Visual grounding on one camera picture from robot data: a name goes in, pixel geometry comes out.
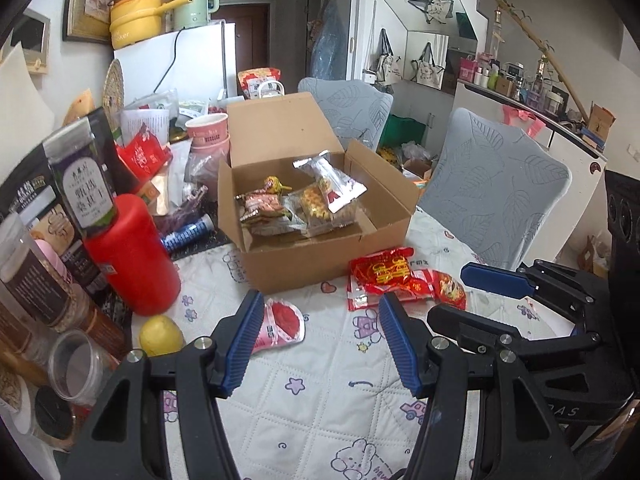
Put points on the small white wall box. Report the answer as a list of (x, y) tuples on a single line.
[(370, 77)]

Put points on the large grey leaf-pattern chair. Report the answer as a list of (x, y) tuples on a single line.
[(495, 185)]

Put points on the bamboo branch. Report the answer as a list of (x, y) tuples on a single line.
[(537, 42)]

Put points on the yellow lemon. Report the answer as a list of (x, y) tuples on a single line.
[(160, 335)]

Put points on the dark red-print snack packet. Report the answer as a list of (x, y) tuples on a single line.
[(260, 205)]

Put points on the white refrigerator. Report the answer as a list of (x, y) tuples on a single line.
[(195, 65)]

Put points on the small brown carton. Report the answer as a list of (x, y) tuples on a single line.
[(600, 120)]

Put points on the row of cosmetic bottles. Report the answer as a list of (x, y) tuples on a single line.
[(515, 77)]

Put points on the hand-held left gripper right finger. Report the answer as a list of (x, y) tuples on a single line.
[(400, 345)]

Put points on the green bag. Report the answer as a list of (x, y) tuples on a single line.
[(405, 130)]

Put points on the red foil bag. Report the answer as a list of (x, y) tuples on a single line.
[(142, 152)]

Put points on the grey patterned snack packet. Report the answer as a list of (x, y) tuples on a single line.
[(290, 217)]

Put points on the gold foil packet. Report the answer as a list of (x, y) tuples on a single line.
[(155, 185)]

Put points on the white printed paper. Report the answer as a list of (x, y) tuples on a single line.
[(145, 127)]

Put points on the small grey leaf-pattern chair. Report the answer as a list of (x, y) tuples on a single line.
[(345, 105)]

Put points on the large red snack packet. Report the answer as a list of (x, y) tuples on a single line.
[(385, 272)]

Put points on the yellow cooking pot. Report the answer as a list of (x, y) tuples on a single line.
[(137, 15)]

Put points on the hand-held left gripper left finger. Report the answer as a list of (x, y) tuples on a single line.
[(245, 340)]

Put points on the blue tube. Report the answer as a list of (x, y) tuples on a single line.
[(187, 232)]

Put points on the black-lid jar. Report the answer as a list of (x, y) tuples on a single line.
[(52, 410)]

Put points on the brown-label food jar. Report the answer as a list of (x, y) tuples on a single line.
[(25, 270)]

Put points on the dark labelled jar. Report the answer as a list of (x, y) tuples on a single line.
[(82, 180)]

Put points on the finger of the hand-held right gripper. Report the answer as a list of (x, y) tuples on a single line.
[(465, 322), (495, 279)]

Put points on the cream wall intercom panel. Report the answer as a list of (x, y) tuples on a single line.
[(30, 40)]

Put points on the blue plastic garment cover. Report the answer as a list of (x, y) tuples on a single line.
[(327, 35)]

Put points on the white quilted printed tablecloth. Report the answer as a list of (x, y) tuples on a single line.
[(325, 385)]

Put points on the brown granule jar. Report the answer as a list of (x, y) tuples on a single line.
[(100, 327)]

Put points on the oat-filled jar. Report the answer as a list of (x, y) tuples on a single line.
[(12, 390)]

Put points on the small white container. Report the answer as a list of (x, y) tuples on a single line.
[(270, 90)]

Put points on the pink paper cup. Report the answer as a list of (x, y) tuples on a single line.
[(210, 155), (207, 130)]

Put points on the round woven mat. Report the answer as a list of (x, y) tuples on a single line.
[(114, 85)]

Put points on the green electric kettle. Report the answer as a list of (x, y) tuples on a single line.
[(195, 2)]

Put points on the red canister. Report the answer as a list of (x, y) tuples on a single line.
[(132, 255)]

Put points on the pink ribbon bow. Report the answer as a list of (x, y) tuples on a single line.
[(522, 117)]

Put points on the empty clear jar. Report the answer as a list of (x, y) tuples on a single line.
[(80, 367)]

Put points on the white cutting board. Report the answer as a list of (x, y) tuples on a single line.
[(20, 95)]

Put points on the black food bag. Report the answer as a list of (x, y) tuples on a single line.
[(107, 132)]

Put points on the brown kraft paper bag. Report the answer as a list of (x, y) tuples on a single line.
[(80, 105)]

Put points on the clear red-label snack packet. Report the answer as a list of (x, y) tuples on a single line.
[(330, 180)]

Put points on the yellow lollipop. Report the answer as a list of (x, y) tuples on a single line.
[(274, 184)]

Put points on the red printed bag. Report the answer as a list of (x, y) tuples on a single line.
[(255, 75)]

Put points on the gold framed picture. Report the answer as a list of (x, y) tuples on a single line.
[(87, 0)]

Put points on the small red snack packet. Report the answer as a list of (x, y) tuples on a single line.
[(447, 287)]

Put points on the pink bottle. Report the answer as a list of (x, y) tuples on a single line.
[(50, 255)]

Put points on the brown door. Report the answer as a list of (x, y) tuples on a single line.
[(252, 35)]

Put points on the brown cardboard box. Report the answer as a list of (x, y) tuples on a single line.
[(285, 125)]

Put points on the purple wrapper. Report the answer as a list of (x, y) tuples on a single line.
[(187, 205)]

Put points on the green-white packet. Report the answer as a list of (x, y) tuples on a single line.
[(192, 107)]

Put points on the pile of plastic bags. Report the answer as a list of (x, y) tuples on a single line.
[(407, 157)]

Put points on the pink snack packet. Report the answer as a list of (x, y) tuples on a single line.
[(280, 322)]

